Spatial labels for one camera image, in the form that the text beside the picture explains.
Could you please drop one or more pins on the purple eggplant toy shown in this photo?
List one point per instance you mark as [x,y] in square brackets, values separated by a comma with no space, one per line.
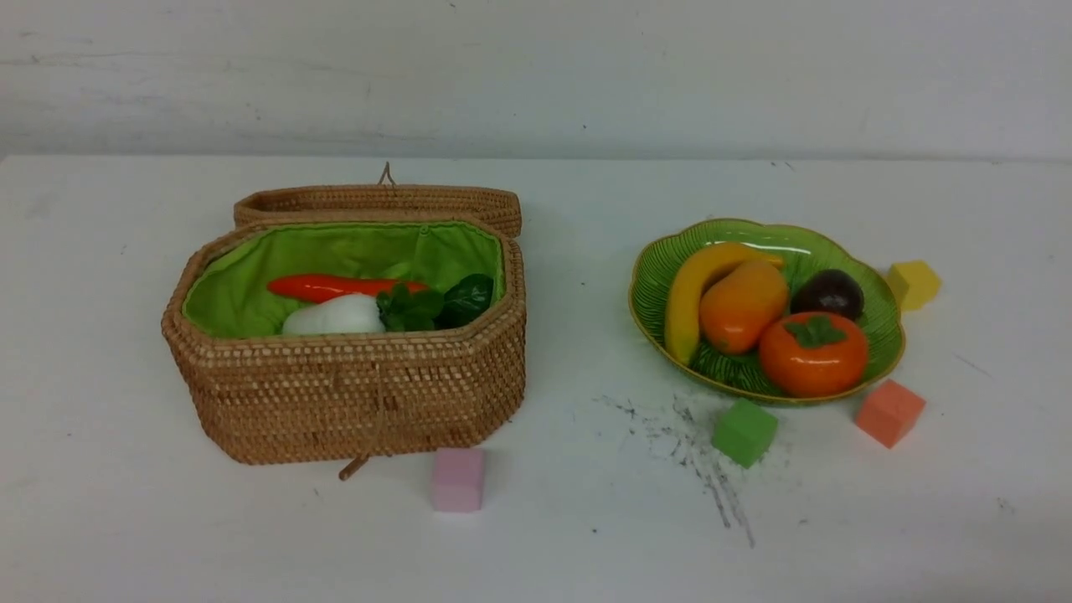
[466,301]

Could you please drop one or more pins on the green foam cube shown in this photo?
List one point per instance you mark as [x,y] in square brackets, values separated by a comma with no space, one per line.
[744,432]

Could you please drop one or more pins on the orange yellow mango toy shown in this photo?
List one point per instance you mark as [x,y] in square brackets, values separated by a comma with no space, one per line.
[735,312]

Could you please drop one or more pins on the orange persimmon toy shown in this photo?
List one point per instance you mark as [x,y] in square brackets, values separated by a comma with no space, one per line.
[813,354]

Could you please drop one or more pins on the green ribbed glass plate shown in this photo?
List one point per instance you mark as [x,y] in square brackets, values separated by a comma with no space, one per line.
[804,252]

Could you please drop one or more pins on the orange carrot toy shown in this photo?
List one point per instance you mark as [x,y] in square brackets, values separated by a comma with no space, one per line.
[317,287]

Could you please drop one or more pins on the yellow banana toy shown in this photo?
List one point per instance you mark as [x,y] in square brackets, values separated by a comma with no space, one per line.
[698,272]

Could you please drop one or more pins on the woven wicker basket lid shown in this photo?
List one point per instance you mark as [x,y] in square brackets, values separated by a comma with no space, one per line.
[494,206]

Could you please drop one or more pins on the purple mangosteen toy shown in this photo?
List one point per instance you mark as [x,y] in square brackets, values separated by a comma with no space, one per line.
[831,291]

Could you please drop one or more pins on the woven wicker basket green lining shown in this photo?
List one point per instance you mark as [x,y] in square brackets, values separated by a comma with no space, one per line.
[353,396]

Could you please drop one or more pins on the orange foam cube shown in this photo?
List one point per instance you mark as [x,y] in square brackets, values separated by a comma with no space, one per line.
[889,413]

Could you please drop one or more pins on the white radish toy green leaves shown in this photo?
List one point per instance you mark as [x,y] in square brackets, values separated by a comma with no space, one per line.
[398,309]

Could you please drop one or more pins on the yellow foam cube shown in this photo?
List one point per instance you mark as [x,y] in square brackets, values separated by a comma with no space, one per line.
[914,284]

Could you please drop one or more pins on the pink foam cube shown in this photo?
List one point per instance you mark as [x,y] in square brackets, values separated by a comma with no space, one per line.
[458,480]

